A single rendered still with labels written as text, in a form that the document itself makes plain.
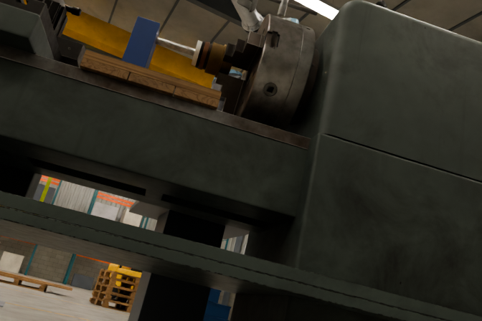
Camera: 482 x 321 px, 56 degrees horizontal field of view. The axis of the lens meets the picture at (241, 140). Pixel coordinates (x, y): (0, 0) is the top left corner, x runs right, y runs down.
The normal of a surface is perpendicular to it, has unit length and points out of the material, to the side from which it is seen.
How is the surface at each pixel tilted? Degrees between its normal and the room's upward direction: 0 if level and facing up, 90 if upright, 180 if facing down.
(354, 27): 90
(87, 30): 90
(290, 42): 83
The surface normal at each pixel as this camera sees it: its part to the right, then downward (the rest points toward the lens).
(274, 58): 0.17, -0.08
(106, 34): 0.42, -0.24
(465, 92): 0.22, -0.30
